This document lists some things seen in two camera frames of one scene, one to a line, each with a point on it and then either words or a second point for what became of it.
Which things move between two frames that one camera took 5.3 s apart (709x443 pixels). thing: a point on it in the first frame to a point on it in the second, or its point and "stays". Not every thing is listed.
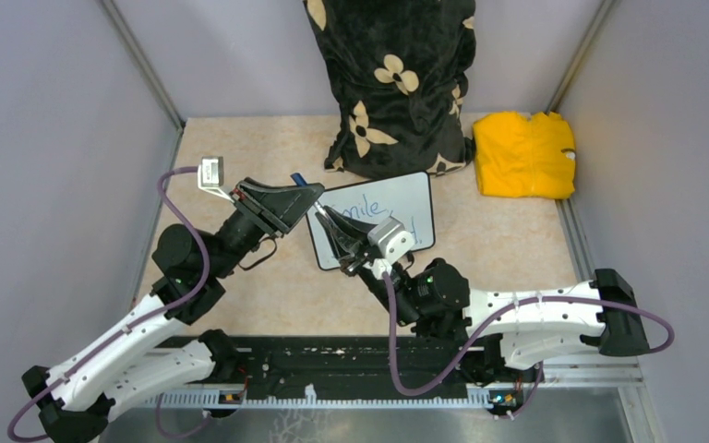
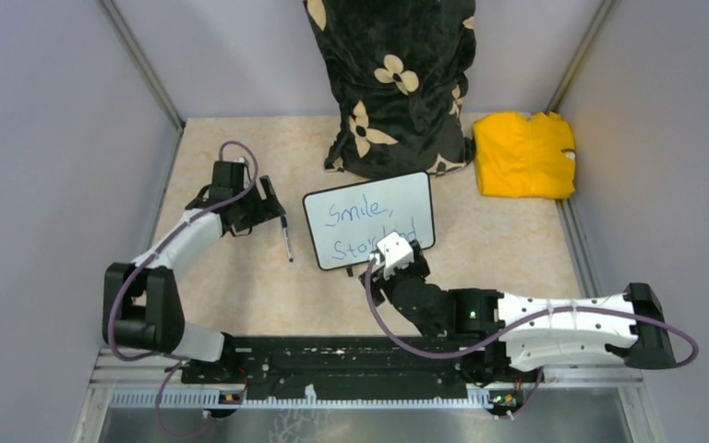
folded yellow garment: (518, 156) stays
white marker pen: (320, 209) to (288, 245)
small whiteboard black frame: (407, 199) stays
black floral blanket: (399, 70) stays
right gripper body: (354, 263) to (419, 268)
